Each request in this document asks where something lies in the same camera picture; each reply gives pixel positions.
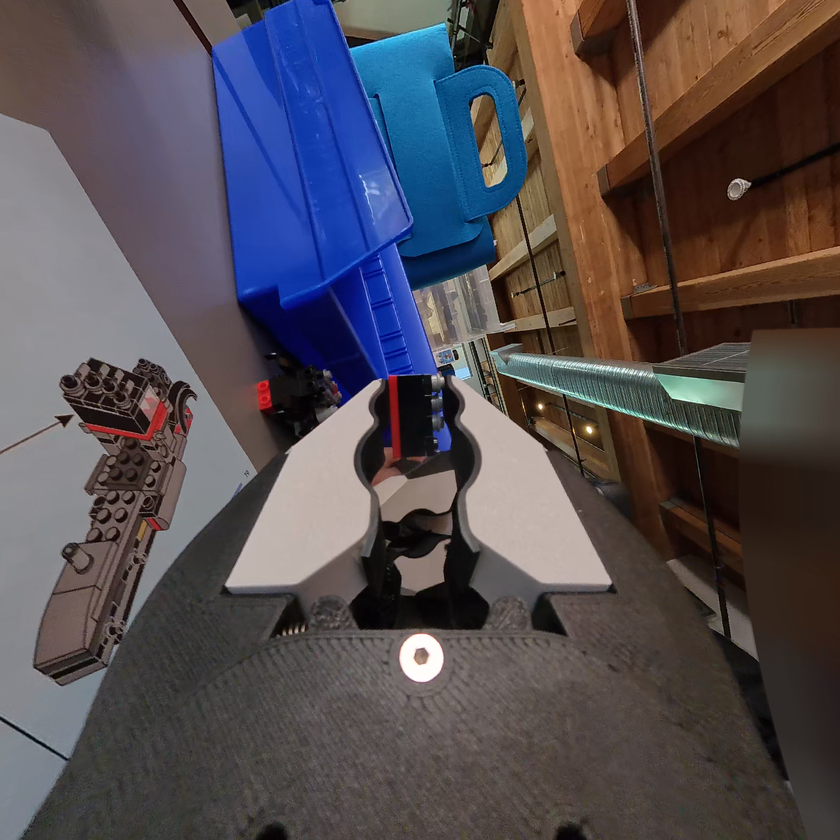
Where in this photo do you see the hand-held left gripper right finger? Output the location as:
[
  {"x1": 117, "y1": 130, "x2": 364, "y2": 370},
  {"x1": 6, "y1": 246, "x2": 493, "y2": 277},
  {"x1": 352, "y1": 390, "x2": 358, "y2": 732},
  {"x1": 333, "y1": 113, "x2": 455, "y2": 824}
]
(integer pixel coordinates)
[{"x1": 443, "y1": 375, "x2": 616, "y2": 595}]

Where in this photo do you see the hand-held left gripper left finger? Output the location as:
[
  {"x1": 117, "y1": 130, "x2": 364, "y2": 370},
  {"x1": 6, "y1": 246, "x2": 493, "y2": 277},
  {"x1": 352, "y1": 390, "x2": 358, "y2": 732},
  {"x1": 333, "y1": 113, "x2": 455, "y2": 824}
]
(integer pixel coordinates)
[{"x1": 224, "y1": 379, "x2": 389, "y2": 597}]

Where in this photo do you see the grey black brick spaceship model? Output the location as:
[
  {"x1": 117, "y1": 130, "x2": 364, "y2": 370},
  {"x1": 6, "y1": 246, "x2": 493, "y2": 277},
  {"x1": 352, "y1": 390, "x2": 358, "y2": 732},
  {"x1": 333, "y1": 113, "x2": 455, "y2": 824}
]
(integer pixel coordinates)
[{"x1": 256, "y1": 354, "x2": 342, "y2": 431}]

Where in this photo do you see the small black red brick block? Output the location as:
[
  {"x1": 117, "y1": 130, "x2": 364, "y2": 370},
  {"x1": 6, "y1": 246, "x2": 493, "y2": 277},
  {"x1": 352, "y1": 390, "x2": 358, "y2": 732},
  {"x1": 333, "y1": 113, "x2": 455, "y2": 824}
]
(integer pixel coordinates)
[{"x1": 386, "y1": 373, "x2": 448, "y2": 458}]

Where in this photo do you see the brick building instruction booklet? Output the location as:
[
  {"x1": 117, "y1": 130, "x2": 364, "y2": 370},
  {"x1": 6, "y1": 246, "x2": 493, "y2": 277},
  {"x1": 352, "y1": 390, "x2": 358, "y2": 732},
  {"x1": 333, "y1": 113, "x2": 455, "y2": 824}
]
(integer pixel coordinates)
[{"x1": 0, "y1": 113, "x2": 258, "y2": 762}]

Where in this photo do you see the threaded metal rod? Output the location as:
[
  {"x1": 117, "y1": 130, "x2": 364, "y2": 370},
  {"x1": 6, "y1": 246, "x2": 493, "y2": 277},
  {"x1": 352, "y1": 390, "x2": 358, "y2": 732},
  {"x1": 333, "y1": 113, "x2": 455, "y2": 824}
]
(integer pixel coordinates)
[{"x1": 625, "y1": 0, "x2": 689, "y2": 358}]

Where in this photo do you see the teal felt bag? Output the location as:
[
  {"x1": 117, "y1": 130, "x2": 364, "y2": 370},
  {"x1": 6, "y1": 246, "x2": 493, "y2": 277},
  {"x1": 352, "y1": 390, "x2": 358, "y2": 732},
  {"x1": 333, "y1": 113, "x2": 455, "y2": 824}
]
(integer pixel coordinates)
[{"x1": 346, "y1": 23, "x2": 527, "y2": 290}]

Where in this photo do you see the silver corrugated duct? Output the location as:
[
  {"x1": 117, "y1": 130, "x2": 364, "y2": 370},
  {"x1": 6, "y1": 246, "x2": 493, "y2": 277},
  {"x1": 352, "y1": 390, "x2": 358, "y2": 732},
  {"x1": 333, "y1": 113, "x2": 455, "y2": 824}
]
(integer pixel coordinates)
[{"x1": 489, "y1": 341, "x2": 750, "y2": 454}]

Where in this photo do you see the black cable with white plug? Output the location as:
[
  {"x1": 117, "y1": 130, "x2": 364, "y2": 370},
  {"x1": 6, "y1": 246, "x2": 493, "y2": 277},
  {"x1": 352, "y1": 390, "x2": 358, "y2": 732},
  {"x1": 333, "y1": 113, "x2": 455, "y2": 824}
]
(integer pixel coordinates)
[{"x1": 726, "y1": 144, "x2": 840, "y2": 202}]

